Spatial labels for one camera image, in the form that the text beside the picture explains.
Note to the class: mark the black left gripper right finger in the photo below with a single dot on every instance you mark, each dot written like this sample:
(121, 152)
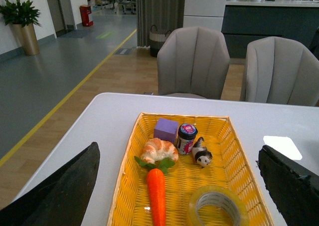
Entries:
(293, 188)

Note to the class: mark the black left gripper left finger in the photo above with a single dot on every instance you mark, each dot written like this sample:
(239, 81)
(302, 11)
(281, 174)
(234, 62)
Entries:
(62, 198)

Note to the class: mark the clear packing tape roll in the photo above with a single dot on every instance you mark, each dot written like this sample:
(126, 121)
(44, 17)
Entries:
(216, 205)

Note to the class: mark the yellow woven basket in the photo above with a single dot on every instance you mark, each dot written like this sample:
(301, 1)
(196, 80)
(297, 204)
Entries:
(229, 168)

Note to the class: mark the orange toy carrot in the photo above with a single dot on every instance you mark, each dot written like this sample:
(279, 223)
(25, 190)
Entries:
(156, 187)

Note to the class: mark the panda figurine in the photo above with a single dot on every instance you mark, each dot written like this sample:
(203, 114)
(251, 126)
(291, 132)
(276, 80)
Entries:
(201, 154)

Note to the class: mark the toy croissant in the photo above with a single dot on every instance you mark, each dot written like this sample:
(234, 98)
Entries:
(156, 150)

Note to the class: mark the grey chair right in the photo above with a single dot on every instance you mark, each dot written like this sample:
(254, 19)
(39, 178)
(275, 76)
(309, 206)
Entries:
(280, 71)

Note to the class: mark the grey chair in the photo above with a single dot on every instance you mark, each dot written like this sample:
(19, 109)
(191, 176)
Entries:
(280, 71)
(193, 62)

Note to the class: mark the small dark jar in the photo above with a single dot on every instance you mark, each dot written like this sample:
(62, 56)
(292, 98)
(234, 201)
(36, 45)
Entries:
(185, 138)

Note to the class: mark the purple foam cube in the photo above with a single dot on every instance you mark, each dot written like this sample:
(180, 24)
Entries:
(166, 130)

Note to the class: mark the grey chair left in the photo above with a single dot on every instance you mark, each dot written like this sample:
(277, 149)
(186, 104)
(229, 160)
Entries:
(193, 62)

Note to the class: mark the dark grey counter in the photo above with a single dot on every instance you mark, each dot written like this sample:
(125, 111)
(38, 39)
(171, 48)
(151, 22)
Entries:
(243, 24)

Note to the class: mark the dark woven hamper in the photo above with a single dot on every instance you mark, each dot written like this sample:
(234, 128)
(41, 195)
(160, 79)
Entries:
(157, 38)

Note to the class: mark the potted plant gold vase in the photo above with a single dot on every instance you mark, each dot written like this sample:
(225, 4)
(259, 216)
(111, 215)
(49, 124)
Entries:
(23, 16)

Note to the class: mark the red box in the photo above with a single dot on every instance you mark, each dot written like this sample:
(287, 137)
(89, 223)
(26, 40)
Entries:
(86, 15)

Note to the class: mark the white cabinet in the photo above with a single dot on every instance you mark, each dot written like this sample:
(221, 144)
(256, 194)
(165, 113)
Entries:
(204, 13)

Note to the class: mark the office chair background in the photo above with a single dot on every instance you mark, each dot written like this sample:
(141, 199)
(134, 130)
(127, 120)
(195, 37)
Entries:
(124, 4)

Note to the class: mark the grey curtain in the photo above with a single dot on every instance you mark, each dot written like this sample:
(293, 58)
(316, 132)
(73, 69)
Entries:
(164, 14)

